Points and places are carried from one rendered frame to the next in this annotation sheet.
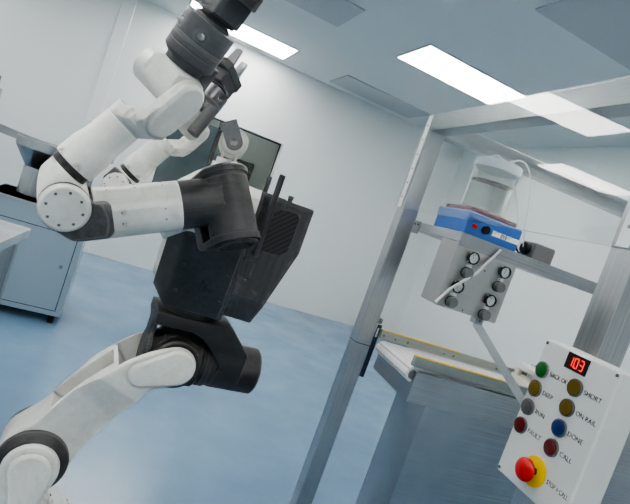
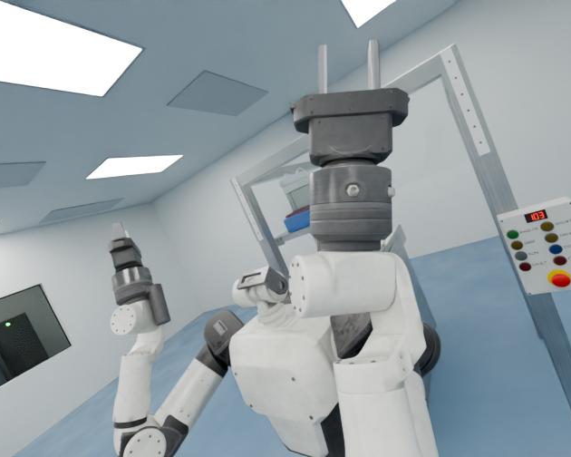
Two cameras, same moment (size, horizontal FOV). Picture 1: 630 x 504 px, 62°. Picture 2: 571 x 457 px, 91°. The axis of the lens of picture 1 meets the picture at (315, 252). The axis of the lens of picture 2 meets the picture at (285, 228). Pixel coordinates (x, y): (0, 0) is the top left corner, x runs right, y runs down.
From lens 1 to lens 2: 0.89 m
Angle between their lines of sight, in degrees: 38
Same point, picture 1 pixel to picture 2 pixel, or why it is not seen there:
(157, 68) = (357, 277)
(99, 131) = (408, 435)
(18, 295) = not seen: outside the picture
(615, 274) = (491, 168)
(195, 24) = (382, 180)
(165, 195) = (414, 389)
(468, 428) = not seen: hidden behind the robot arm
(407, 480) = not seen: hidden behind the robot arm
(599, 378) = (559, 211)
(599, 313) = (499, 189)
